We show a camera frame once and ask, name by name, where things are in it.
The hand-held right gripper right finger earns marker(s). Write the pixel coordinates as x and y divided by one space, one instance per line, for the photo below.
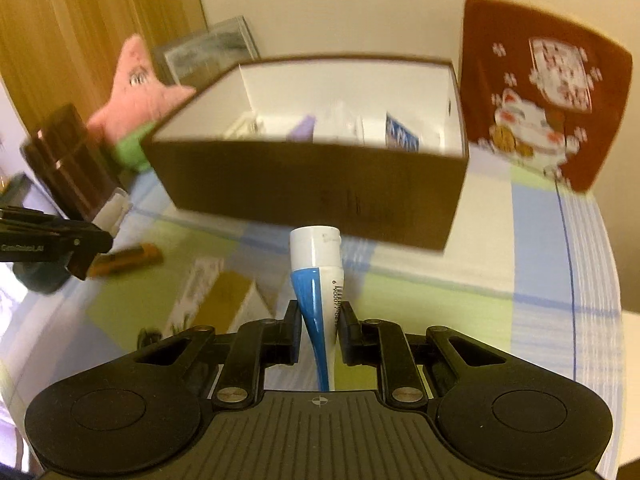
352 342

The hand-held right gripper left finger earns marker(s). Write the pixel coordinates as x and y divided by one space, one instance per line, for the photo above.
287 335

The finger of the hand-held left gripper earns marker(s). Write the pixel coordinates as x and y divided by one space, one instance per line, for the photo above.
30 216
87 242

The blue white tube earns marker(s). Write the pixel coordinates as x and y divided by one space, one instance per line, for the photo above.
315 300

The orange utility knife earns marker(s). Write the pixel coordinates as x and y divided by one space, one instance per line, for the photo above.
130 259

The white gold box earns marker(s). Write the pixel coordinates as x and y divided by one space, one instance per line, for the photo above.
230 295

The brown cardboard box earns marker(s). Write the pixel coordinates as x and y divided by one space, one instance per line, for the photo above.
300 190

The purple tube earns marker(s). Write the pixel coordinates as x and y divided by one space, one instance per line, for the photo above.
302 130

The white rounded device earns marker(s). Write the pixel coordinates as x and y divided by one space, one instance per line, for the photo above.
345 122

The green lidded glass jar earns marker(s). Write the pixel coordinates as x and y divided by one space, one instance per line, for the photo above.
37 277

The brown cylindrical canister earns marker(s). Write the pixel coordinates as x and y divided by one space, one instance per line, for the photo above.
65 160

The pink starfish plush toy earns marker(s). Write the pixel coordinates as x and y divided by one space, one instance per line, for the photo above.
140 95

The checkered tablecloth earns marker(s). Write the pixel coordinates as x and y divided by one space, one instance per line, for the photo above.
500 270

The wooden wardrobe panel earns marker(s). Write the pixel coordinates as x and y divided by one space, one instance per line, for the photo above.
100 20

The red cat print cushion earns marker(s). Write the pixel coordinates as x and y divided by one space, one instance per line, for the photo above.
500 60

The glass sand picture frame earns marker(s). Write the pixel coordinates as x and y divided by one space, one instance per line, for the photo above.
210 47

